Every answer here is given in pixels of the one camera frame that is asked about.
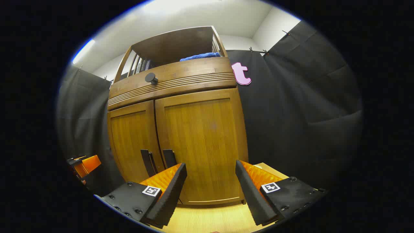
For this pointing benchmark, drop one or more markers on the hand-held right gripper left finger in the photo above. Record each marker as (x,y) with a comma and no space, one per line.
(171,197)

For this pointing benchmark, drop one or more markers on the wooden double-door shoe cabinet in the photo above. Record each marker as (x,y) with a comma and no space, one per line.
(181,74)

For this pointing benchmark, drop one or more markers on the wooden shoe cabinet door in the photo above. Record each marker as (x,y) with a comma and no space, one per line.
(131,139)
(203,139)

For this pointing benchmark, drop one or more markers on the wooden ribbed drawer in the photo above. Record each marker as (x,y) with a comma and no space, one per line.
(187,77)

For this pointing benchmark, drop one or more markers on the blue folded towel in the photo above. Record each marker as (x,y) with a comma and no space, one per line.
(200,56)

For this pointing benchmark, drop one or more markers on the black round drawer knob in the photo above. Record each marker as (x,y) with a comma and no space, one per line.
(150,78)

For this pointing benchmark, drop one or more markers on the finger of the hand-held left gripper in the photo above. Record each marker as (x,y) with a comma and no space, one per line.
(89,164)

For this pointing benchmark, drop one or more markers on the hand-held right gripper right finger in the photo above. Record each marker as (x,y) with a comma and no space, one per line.
(250,194)

